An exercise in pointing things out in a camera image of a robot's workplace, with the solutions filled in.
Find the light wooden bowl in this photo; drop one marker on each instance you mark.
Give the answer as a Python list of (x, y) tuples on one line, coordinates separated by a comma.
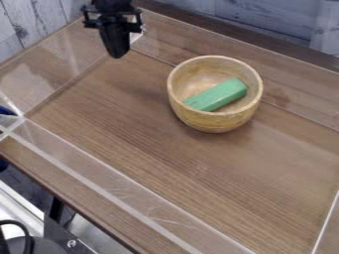
[(200, 73)]

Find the green rectangular block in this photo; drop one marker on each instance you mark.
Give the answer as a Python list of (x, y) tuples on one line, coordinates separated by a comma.
[(217, 96)]

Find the black table leg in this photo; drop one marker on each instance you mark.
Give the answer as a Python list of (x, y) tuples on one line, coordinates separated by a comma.
[(56, 210)]

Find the black metal bracket with bolt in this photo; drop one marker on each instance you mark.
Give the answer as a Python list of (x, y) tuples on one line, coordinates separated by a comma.
[(61, 241)]

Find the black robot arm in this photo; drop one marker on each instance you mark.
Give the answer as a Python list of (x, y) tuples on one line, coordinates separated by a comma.
[(111, 6)]

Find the clear acrylic tray enclosure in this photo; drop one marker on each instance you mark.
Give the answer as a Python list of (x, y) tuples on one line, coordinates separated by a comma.
[(167, 189)]

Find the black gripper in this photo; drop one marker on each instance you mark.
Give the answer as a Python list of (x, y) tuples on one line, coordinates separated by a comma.
[(129, 24)]

